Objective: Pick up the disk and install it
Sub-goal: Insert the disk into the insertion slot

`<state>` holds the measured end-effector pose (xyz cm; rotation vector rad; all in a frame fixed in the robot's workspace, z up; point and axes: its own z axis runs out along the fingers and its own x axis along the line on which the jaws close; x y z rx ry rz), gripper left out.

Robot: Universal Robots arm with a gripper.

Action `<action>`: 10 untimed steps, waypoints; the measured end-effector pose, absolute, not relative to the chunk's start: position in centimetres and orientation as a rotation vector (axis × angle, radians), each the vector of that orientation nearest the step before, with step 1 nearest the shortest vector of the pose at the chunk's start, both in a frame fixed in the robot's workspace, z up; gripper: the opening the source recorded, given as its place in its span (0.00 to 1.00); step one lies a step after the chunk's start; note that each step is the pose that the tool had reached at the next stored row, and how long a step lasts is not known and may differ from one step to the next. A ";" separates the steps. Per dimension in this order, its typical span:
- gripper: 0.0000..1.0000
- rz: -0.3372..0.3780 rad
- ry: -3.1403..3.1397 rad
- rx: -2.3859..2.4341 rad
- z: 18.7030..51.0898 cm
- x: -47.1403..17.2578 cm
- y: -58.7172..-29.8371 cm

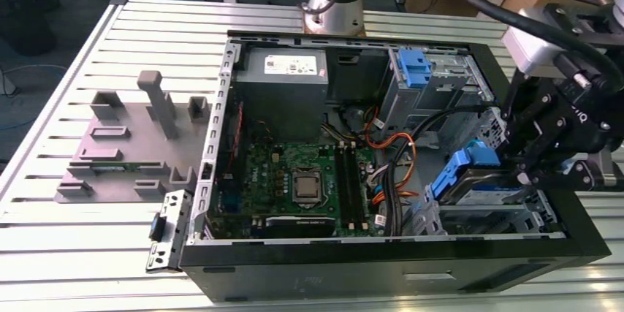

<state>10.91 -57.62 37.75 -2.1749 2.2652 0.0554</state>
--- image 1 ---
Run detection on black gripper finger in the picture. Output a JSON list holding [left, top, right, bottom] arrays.
[[501, 72, 569, 167], [516, 153, 605, 191]]

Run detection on hard disk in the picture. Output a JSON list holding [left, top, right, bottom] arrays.
[[427, 139, 531, 206]]

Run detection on metal disk bay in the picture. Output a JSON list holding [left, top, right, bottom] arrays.
[[423, 183, 560, 236]]

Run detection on silver drive cage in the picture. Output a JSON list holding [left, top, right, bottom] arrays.
[[379, 47, 501, 134]]

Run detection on blue drive cage latch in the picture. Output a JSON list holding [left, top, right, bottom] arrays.
[[397, 48, 433, 89]]

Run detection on black RAM slot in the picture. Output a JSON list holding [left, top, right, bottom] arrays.
[[347, 142, 372, 231]]

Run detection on silver CPU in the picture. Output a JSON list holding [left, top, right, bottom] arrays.
[[292, 175, 325, 198]]

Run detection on CPU socket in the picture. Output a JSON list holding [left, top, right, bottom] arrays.
[[288, 166, 333, 208]]

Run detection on grey power supply unit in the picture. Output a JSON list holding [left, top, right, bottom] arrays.
[[232, 47, 331, 145]]

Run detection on black PC case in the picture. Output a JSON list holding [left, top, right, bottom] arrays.
[[177, 28, 613, 304]]

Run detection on green motherboard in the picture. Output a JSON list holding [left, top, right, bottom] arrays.
[[216, 140, 391, 238]]

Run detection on black graphics card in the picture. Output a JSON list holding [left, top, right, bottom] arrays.
[[251, 215, 337, 239]]

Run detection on grey parts rack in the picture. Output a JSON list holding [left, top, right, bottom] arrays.
[[53, 69, 215, 205]]

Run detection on blue VGA connector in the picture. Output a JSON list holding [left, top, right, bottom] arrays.
[[148, 212, 168, 240]]

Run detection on green RAM stick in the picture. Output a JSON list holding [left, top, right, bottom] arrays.
[[71, 161, 163, 174]]

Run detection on black bin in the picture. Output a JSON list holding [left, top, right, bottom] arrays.
[[0, 0, 63, 57]]

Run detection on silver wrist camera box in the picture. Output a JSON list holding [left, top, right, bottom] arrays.
[[501, 26, 569, 77]]

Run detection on orange wire bundle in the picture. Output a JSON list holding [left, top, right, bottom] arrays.
[[364, 132, 421, 205]]

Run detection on thick black arm hose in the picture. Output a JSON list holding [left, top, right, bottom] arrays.
[[428, 0, 624, 90]]

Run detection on thick black cable bundle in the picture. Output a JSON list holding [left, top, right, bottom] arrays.
[[379, 104, 492, 237]]

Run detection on yellow black wire bundle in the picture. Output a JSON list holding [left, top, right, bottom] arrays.
[[320, 121, 360, 147]]

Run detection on silver rear latch bracket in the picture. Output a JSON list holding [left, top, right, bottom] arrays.
[[144, 189, 191, 273]]

